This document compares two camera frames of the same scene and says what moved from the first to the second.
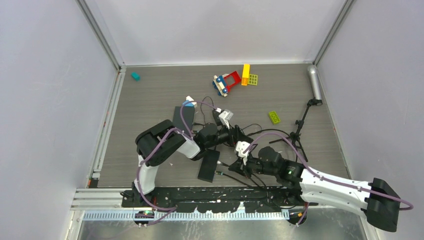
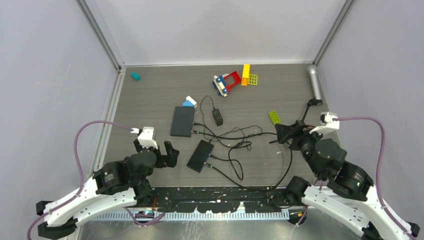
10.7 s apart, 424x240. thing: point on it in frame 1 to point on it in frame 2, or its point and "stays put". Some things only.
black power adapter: [216, 116] stays put
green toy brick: [274, 117] stays put
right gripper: [239, 167] to [298, 129]
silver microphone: [313, 72] stays put
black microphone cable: [221, 163] to [235, 146]
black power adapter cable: [213, 107] stays put
